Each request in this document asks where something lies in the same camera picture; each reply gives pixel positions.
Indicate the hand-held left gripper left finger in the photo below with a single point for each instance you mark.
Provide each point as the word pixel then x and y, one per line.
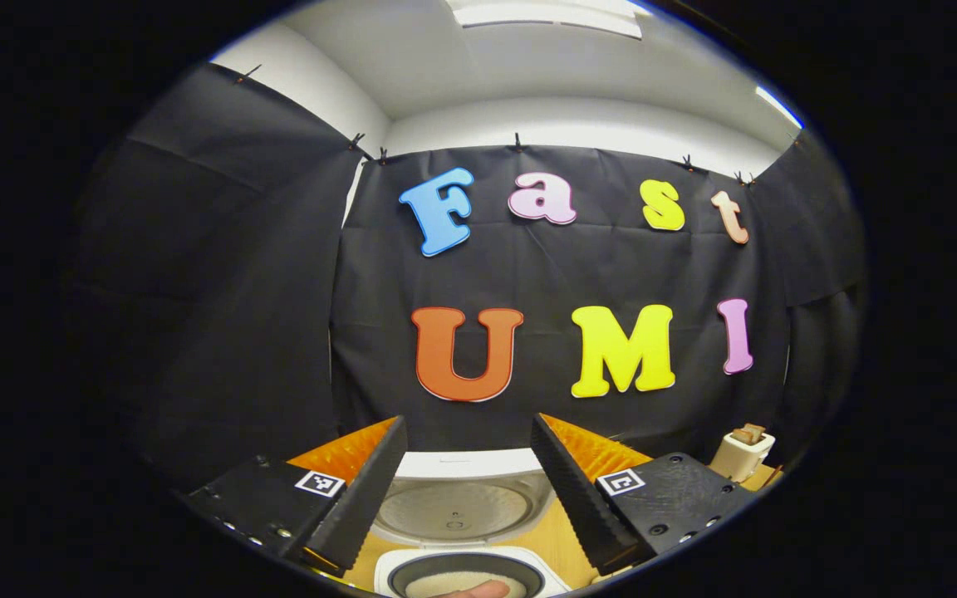
pixel 366 498

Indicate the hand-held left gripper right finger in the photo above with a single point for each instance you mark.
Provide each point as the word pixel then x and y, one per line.
pixel 570 498

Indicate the white rice cooker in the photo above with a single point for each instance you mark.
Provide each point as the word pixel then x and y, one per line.
pixel 462 507

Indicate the white toaster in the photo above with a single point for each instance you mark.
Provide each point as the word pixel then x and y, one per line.
pixel 740 461

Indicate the toast slice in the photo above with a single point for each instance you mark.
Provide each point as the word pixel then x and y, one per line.
pixel 748 433

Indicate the black backdrop cloth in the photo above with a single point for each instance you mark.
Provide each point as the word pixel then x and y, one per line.
pixel 545 266

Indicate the small ceiling light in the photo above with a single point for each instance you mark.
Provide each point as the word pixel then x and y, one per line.
pixel 779 106

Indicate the large ceiling light panel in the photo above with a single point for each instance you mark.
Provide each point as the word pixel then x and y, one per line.
pixel 545 15

